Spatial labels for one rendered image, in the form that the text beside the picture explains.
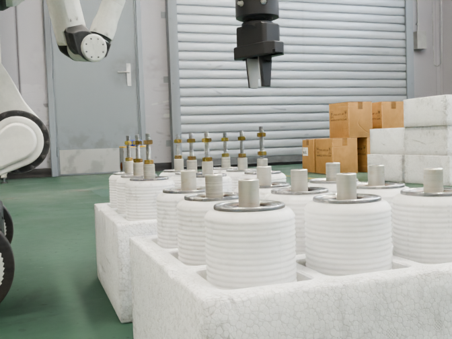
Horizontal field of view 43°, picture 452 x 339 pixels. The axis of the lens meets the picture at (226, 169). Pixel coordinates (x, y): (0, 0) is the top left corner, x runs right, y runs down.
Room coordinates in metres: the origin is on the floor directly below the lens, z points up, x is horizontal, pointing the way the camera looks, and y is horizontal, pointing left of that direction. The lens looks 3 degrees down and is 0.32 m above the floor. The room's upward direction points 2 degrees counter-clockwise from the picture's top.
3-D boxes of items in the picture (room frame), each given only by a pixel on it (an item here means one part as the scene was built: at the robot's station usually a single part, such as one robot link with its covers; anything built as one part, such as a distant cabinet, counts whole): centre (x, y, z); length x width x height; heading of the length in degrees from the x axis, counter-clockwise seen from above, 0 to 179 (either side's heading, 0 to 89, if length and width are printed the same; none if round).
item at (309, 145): (5.27, -0.88, 0.15); 0.30 x 0.24 x 0.30; 109
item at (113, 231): (1.26, 0.07, 0.09); 0.39 x 0.39 x 0.18; 19
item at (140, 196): (1.12, 0.15, 0.16); 0.10 x 0.10 x 0.18
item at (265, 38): (1.19, -0.07, 0.55); 0.13 x 0.10 x 0.12; 40
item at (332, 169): (0.91, -0.17, 0.26); 0.02 x 0.02 x 0.03
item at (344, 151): (4.95, -0.95, 0.15); 0.30 x 0.24 x 0.30; 19
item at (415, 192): (0.69, -0.25, 0.25); 0.08 x 0.08 x 0.01
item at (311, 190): (0.76, -0.10, 0.25); 0.08 x 0.08 x 0.01
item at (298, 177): (0.76, -0.10, 0.26); 0.02 x 0.02 x 0.03
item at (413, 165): (3.65, -1.42, 0.09); 0.39 x 0.39 x 0.18; 24
